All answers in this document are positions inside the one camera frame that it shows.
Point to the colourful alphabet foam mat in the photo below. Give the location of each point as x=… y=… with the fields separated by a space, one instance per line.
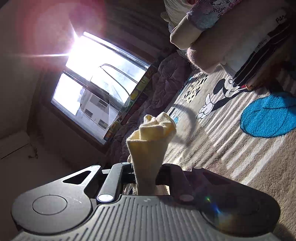
x=138 y=96

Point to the window with frame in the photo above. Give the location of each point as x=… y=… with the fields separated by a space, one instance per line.
x=95 y=83

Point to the stack of folded clothes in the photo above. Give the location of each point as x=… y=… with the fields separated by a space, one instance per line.
x=249 y=39

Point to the cream quilted garment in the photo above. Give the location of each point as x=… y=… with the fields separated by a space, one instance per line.
x=147 y=147

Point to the purple crumpled quilt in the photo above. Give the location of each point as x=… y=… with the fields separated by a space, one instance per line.
x=168 y=76

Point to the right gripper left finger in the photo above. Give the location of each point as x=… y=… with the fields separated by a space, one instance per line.
x=119 y=175

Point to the white and cream bedding pile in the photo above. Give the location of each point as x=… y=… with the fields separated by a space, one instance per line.
x=175 y=10

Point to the Mickey Mouse fleece blanket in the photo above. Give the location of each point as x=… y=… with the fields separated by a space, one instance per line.
x=247 y=136

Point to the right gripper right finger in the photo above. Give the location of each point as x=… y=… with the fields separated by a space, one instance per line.
x=173 y=176

